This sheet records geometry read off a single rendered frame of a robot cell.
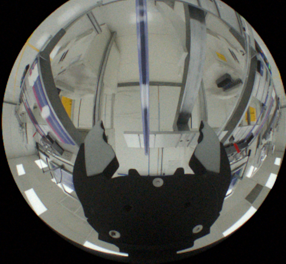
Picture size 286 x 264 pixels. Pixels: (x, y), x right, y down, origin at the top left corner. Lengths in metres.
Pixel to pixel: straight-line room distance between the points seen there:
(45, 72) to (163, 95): 2.03
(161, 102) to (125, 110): 0.80
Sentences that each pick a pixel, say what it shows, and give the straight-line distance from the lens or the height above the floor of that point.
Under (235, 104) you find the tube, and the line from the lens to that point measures 0.26.
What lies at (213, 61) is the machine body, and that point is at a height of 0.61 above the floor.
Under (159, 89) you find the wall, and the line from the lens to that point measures 2.14.
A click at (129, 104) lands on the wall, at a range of 2.08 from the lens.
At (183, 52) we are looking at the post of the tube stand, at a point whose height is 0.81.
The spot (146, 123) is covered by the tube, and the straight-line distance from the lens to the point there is 0.19.
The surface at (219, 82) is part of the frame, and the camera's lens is 0.80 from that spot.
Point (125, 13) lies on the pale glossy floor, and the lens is 1.03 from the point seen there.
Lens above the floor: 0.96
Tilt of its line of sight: 2 degrees down
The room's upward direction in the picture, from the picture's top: 180 degrees counter-clockwise
